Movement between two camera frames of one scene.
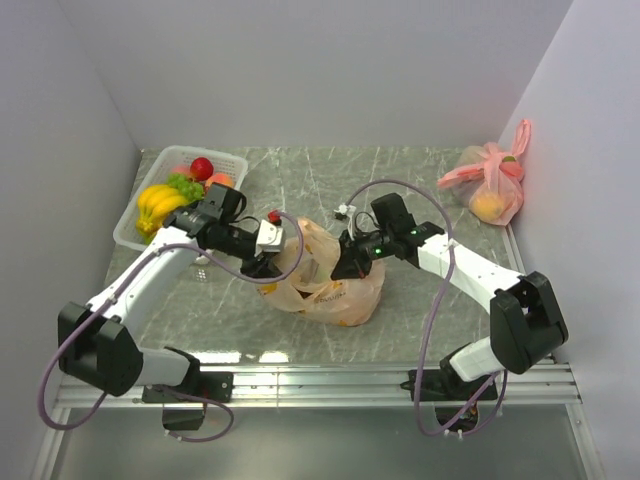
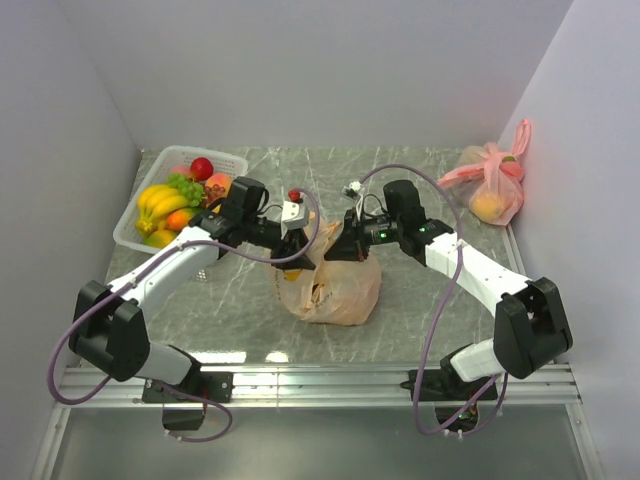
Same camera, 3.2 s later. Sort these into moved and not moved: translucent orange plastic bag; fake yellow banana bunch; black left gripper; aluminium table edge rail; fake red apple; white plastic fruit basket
Moved: translucent orange plastic bag; black left gripper
Not moved: aluminium table edge rail; fake red apple; fake yellow banana bunch; white plastic fruit basket
